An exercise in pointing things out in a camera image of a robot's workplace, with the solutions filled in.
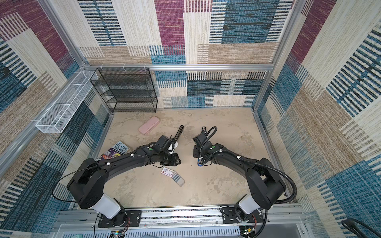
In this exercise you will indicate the red white staple box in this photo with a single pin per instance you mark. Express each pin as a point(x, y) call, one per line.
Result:
point(167, 172)

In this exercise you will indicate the blue stapler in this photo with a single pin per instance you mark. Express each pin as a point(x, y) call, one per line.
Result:
point(204, 129)

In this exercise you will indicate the colourful paperback book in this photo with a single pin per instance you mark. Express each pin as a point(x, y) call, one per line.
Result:
point(115, 151)

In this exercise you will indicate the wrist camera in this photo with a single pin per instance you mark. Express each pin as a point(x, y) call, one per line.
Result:
point(199, 139)
point(165, 144)

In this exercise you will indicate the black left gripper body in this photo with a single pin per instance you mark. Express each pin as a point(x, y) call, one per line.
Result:
point(170, 159)

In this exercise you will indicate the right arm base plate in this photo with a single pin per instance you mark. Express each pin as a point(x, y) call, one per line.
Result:
point(231, 215)

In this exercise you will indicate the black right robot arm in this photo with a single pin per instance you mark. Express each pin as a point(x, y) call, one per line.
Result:
point(267, 185)

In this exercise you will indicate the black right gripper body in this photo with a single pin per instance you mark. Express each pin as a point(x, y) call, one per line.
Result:
point(198, 152)

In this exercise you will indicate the black stapler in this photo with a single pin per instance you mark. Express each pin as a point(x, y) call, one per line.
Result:
point(179, 132)

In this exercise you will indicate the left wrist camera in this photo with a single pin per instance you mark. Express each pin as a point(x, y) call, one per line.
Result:
point(165, 144)

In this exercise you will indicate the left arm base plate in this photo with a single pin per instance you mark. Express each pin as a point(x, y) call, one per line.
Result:
point(124, 219)

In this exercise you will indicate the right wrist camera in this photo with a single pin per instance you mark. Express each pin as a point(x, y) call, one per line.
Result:
point(199, 139)

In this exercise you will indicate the pink pencil case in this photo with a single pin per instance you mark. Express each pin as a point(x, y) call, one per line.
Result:
point(148, 126)

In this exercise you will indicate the white wire mesh basket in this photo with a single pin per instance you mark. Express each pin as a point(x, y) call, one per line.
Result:
point(62, 110)

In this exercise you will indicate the black mesh shelf rack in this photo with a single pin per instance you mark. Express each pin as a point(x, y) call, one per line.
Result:
point(126, 89)

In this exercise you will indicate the aluminium front rail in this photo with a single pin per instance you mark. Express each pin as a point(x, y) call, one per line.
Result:
point(214, 221)

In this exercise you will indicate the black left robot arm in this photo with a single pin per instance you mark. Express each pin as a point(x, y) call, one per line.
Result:
point(87, 184)

